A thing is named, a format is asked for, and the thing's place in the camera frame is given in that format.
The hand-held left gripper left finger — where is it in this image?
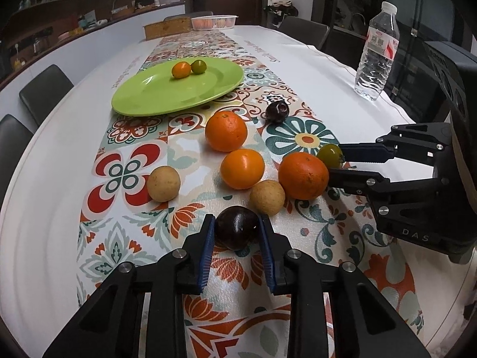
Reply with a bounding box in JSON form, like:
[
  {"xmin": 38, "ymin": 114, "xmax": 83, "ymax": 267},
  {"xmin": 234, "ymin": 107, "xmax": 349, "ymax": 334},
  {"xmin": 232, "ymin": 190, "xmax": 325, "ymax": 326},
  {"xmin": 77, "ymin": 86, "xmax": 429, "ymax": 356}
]
[{"xmin": 42, "ymin": 214, "xmax": 217, "ymax": 358}]

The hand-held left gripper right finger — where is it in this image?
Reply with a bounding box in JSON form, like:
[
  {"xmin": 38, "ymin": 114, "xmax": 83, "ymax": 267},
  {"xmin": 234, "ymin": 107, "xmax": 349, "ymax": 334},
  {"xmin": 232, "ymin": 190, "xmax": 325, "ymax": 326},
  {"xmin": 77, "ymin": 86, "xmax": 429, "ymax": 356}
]
[{"xmin": 258, "ymin": 214, "xmax": 433, "ymax": 358}]

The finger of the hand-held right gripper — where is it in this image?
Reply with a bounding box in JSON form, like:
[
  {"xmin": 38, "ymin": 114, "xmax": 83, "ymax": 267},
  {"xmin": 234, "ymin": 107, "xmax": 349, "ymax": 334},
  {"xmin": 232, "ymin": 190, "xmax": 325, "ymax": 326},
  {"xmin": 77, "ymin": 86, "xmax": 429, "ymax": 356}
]
[
  {"xmin": 337, "ymin": 122, "xmax": 453, "ymax": 165},
  {"xmin": 327, "ymin": 168, "xmax": 450, "ymax": 205}
]

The dark purple plum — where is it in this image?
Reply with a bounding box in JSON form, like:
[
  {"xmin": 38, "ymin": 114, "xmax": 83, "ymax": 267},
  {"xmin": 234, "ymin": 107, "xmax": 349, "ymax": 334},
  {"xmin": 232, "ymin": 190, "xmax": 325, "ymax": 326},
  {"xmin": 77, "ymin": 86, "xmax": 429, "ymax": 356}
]
[
  {"xmin": 215, "ymin": 206, "xmax": 260, "ymax": 250},
  {"xmin": 264, "ymin": 100, "xmax": 290, "ymax": 123}
]

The large orange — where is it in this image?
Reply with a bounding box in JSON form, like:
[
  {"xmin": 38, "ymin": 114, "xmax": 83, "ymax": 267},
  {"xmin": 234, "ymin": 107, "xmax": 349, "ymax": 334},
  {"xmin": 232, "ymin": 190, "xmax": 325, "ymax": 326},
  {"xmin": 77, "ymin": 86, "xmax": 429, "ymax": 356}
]
[
  {"xmin": 278, "ymin": 152, "xmax": 330, "ymax": 201},
  {"xmin": 205, "ymin": 110, "xmax": 249, "ymax": 153}
]

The tan round fruit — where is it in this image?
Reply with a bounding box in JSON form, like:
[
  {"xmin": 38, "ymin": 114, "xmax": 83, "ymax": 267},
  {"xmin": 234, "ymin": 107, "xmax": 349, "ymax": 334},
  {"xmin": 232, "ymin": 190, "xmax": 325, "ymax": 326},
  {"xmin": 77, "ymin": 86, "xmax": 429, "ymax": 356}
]
[
  {"xmin": 249, "ymin": 180, "xmax": 286, "ymax": 216},
  {"xmin": 146, "ymin": 166, "xmax": 181, "ymax": 203}
]

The smooth small orange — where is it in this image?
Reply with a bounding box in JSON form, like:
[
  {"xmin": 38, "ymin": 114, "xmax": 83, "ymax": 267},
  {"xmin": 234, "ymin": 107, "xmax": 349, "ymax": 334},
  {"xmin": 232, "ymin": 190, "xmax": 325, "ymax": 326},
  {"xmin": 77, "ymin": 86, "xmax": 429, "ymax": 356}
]
[{"xmin": 220, "ymin": 148, "xmax": 266, "ymax": 190}]

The green plate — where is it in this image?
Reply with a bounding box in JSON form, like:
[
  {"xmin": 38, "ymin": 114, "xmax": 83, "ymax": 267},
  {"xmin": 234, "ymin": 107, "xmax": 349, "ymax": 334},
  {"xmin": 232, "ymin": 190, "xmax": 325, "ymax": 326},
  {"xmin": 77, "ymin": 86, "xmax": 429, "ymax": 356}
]
[{"xmin": 111, "ymin": 58, "xmax": 244, "ymax": 117}]

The clear plastic water bottle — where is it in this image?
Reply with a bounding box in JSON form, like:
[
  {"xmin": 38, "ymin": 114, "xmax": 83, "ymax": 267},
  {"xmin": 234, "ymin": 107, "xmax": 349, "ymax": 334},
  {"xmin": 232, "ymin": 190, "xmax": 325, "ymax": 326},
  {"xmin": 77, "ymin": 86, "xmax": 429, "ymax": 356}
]
[{"xmin": 354, "ymin": 1, "xmax": 400, "ymax": 101}]

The white floral tablecloth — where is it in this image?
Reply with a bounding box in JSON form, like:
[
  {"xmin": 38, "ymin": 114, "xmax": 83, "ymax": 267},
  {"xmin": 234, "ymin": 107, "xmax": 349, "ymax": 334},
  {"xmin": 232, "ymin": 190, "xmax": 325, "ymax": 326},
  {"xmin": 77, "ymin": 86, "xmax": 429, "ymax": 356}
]
[{"xmin": 0, "ymin": 25, "xmax": 477, "ymax": 358}]

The pile of bags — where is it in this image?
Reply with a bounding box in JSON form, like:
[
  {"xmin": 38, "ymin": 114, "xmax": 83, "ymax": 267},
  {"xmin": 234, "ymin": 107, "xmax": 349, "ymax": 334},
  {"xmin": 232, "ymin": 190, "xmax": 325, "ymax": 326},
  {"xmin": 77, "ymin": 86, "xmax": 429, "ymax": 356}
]
[{"xmin": 264, "ymin": 1, "xmax": 299, "ymax": 27}]

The white plastic basket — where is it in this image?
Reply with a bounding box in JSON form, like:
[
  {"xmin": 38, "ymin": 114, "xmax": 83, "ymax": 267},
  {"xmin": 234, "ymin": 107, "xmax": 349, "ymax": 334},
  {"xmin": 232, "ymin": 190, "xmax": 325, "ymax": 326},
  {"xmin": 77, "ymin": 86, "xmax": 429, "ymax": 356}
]
[{"xmin": 190, "ymin": 14, "xmax": 239, "ymax": 31}]

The woven wooden box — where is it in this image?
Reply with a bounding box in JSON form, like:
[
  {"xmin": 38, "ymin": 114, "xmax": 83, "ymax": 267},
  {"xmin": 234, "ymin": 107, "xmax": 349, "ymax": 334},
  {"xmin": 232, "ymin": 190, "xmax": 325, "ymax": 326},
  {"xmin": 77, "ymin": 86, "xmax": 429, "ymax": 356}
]
[{"xmin": 143, "ymin": 18, "xmax": 192, "ymax": 41}]

